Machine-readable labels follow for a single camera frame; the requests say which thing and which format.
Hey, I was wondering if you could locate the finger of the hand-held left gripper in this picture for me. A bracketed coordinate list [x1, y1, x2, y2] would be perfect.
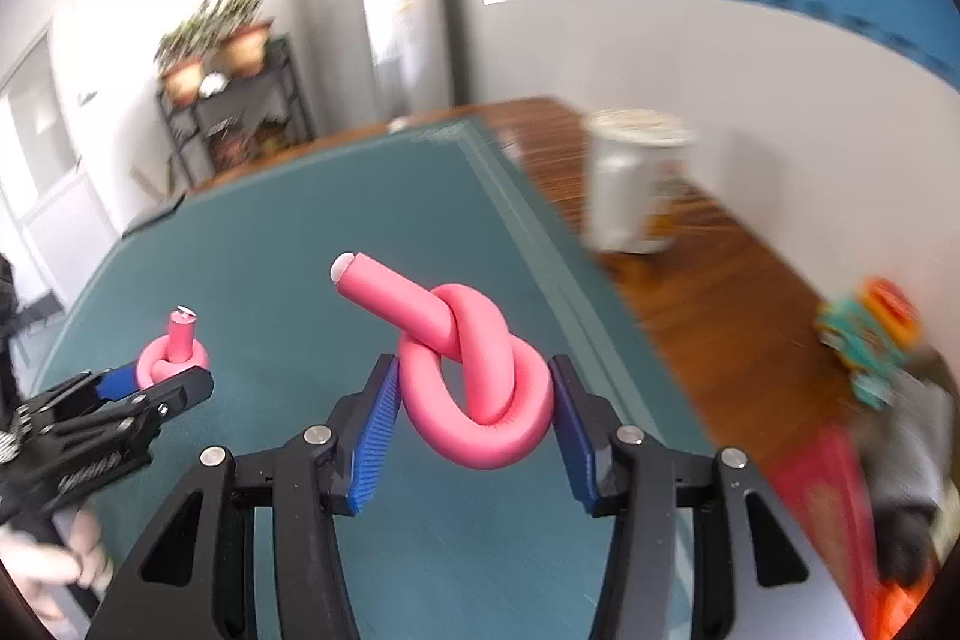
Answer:
[22, 368, 141, 417]
[45, 366, 215, 461]

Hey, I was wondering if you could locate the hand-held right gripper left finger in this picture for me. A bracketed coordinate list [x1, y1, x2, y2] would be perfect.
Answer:
[86, 355, 402, 640]

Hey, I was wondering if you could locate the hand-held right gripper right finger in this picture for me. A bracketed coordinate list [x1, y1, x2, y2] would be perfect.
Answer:
[547, 355, 863, 640]

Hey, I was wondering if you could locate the pink knotted foam rod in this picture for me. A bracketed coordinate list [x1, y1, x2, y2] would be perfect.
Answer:
[330, 251, 557, 470]
[137, 305, 212, 390]

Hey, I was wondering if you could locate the cardboard box with red sides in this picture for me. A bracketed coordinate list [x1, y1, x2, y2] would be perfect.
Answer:
[765, 346, 959, 640]

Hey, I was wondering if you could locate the plain grey sock ball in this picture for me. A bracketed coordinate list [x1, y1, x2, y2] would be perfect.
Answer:
[862, 377, 958, 522]

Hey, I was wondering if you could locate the person's left hand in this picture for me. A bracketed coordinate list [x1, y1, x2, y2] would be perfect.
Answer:
[0, 506, 115, 620]

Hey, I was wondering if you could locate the green desk mat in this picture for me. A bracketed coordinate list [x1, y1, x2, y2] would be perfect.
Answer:
[37, 115, 848, 640]

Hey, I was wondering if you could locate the white door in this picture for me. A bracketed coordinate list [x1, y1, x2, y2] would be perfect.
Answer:
[0, 21, 122, 305]

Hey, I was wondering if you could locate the white printed mug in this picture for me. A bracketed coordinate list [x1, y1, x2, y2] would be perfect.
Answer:
[585, 109, 695, 256]

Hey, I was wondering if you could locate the black metal shelf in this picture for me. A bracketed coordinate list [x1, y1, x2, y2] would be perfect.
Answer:
[156, 34, 317, 193]

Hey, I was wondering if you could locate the colourful toy bus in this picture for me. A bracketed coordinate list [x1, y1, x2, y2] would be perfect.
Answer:
[816, 278, 923, 413]

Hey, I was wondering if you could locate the potted plant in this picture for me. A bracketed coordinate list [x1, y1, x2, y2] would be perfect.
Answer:
[154, 21, 205, 103]
[202, 0, 275, 77]

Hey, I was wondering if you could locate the black sock ball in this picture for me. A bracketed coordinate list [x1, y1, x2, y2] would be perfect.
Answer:
[874, 509, 940, 582]

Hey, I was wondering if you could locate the orange plastic piece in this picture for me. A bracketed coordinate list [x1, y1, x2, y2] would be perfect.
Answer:
[877, 578, 932, 638]

